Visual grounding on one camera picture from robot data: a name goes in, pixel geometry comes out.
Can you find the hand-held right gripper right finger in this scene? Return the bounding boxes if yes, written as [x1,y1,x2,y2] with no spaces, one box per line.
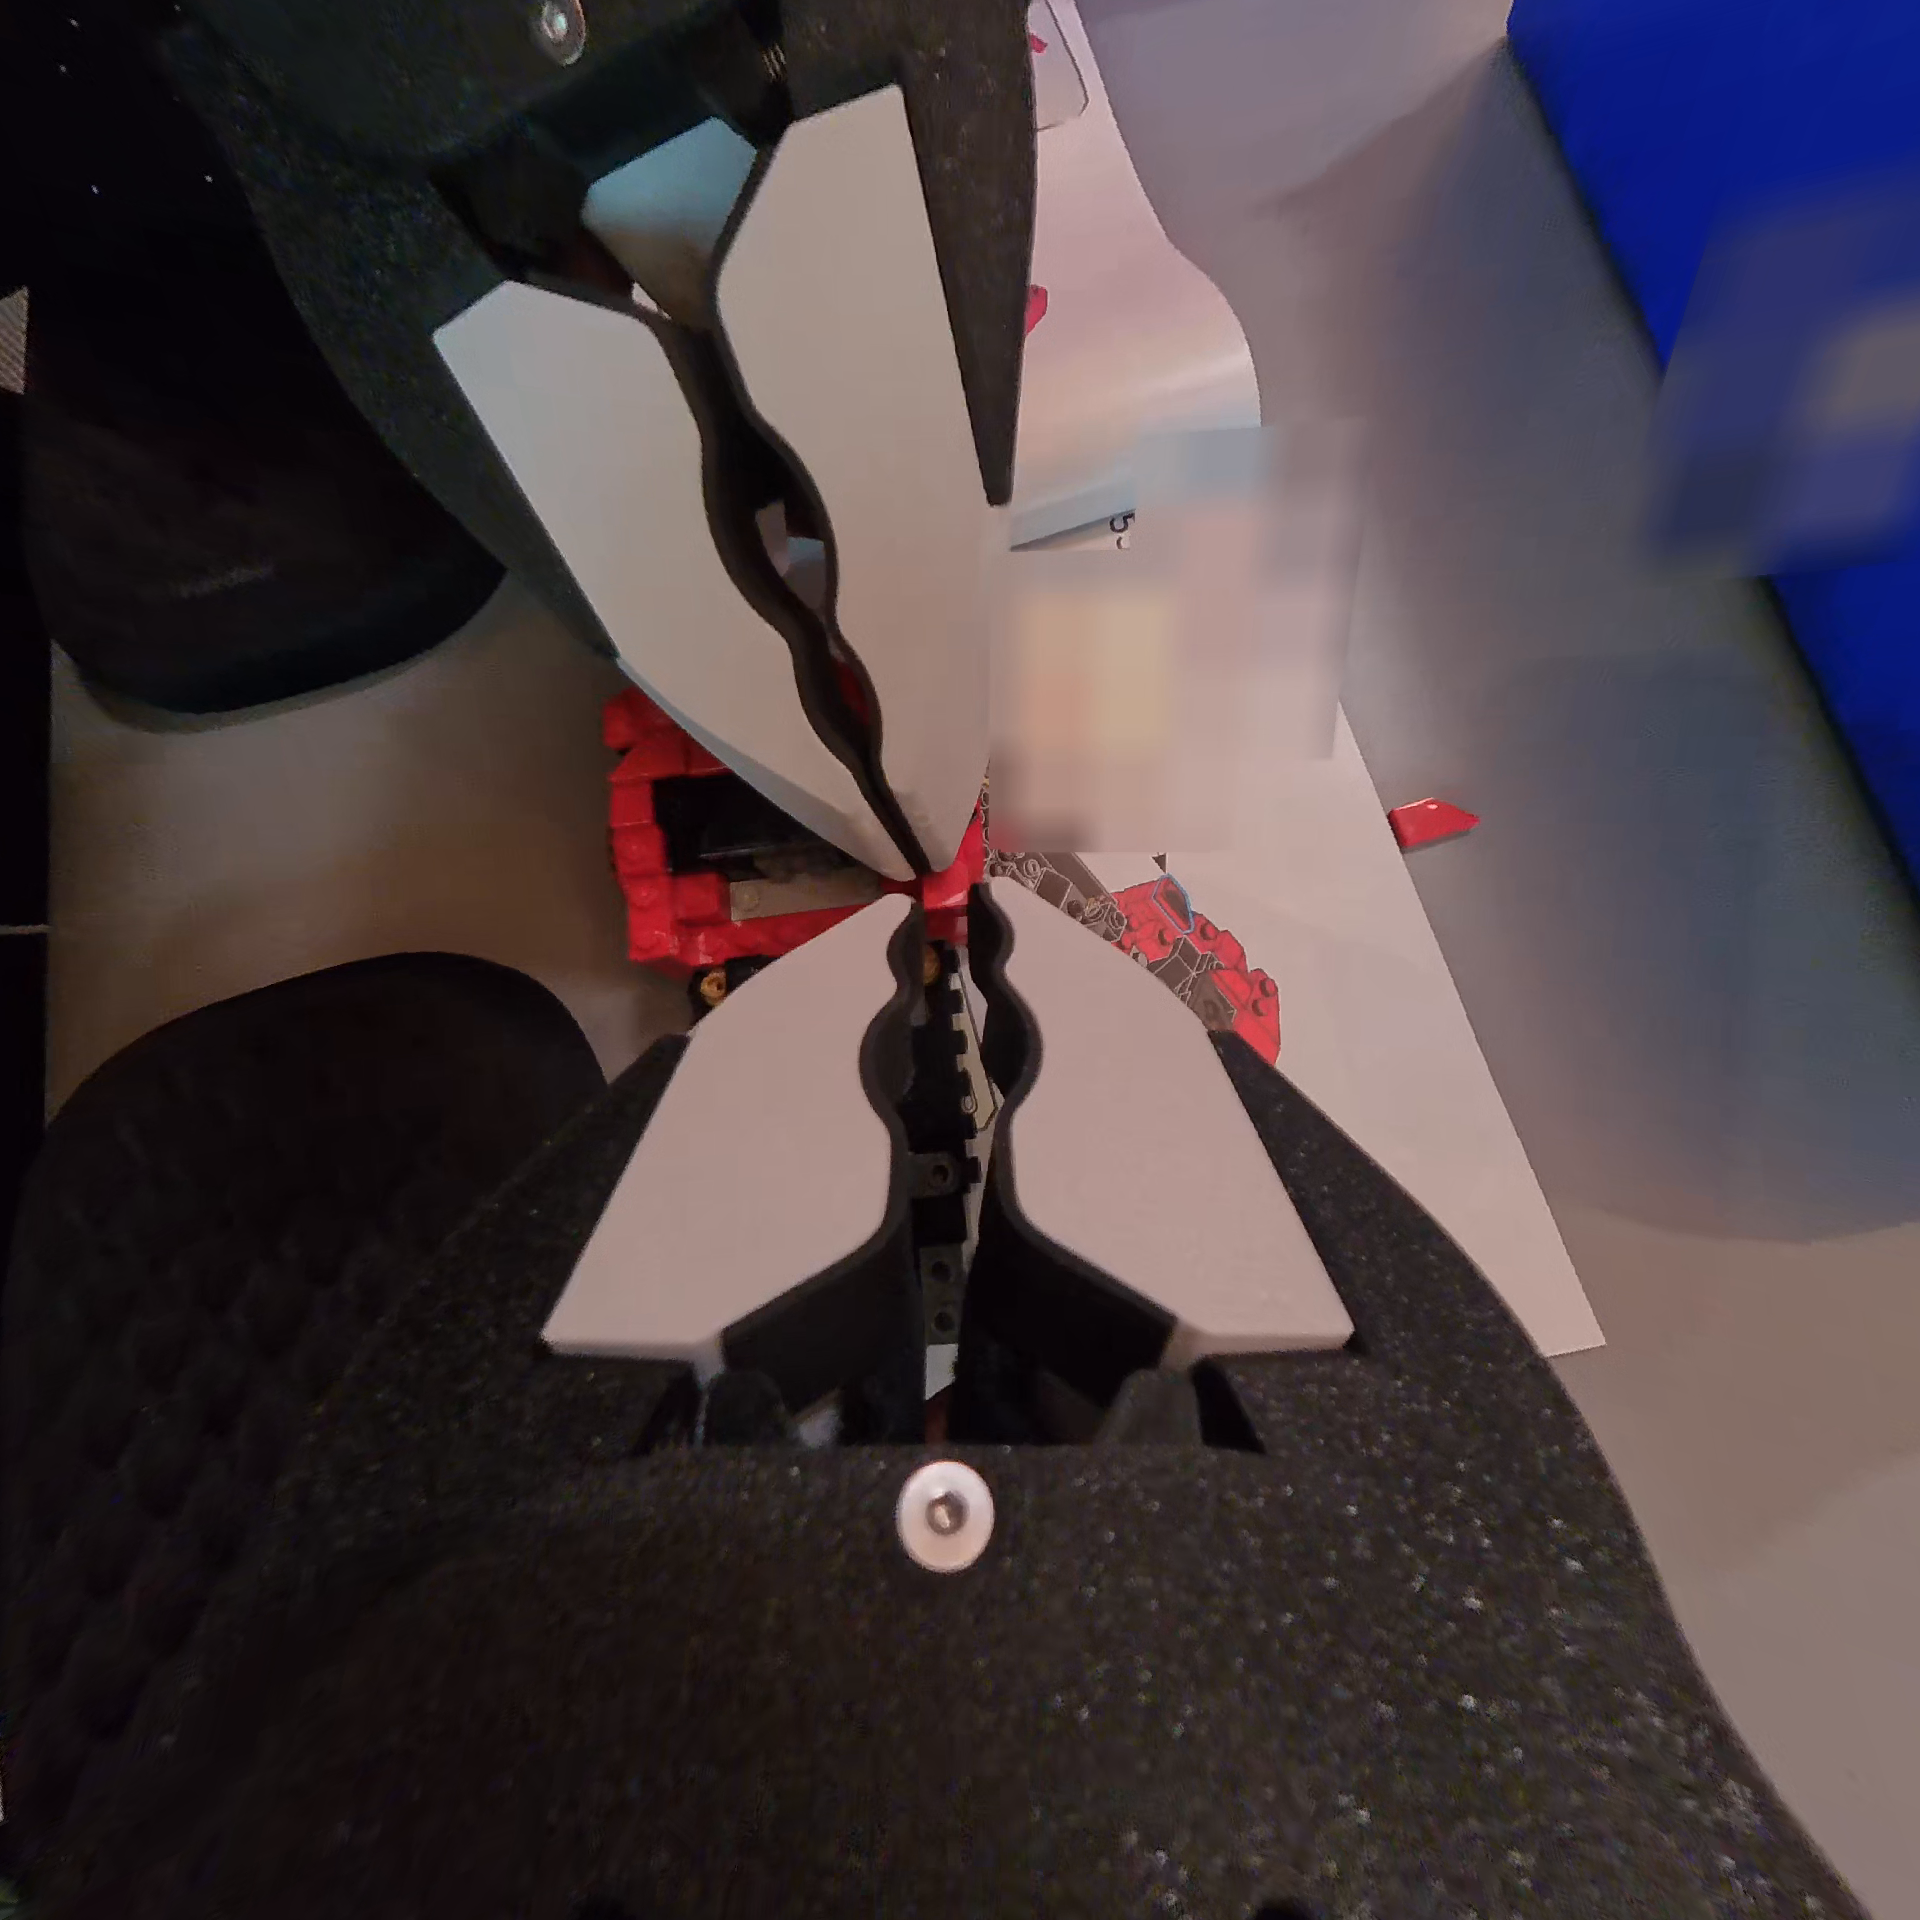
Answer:
[968,877,1357,1373]

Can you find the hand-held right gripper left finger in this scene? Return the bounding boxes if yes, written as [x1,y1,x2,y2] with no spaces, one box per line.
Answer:
[538,893,926,1373]

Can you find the white instruction booklet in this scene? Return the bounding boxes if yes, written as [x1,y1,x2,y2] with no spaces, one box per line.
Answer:
[980,0,1607,1355]

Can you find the red and black lego car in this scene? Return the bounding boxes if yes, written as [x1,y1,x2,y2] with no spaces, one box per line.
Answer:
[604,682,1000,1403]

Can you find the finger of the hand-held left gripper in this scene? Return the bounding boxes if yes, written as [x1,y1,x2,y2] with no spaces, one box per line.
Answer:
[433,277,924,877]
[714,81,1000,877]

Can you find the black fabric bag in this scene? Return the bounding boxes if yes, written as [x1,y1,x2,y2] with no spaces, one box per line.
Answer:
[20,88,507,715]

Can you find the blue plastic bin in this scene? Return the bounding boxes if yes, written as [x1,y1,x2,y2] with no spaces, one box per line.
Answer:
[1507,0,1920,931]

